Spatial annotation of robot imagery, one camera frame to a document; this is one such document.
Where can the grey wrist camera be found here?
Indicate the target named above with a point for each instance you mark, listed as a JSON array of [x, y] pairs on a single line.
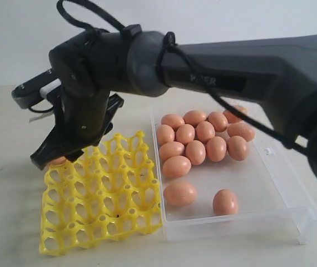
[[36, 89]]

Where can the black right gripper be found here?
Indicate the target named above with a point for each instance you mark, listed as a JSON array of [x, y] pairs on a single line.
[[80, 122]]

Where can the clear plastic storage box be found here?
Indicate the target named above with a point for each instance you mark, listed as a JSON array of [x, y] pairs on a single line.
[[269, 196]]

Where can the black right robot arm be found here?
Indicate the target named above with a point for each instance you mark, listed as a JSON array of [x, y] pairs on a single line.
[[278, 74]]

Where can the yellow plastic egg tray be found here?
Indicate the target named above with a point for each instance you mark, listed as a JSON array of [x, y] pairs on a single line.
[[109, 193]]

